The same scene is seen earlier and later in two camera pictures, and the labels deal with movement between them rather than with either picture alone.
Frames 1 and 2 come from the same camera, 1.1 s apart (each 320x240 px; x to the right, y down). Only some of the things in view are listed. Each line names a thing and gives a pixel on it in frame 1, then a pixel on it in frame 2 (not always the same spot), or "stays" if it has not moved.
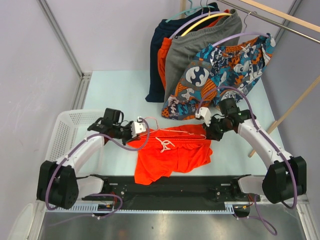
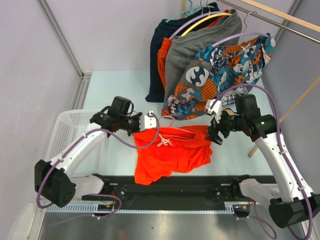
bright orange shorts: [171, 150] stays
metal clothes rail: [274, 21] stays
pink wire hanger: [158, 129] -> [168, 117]
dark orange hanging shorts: [163, 50] stays
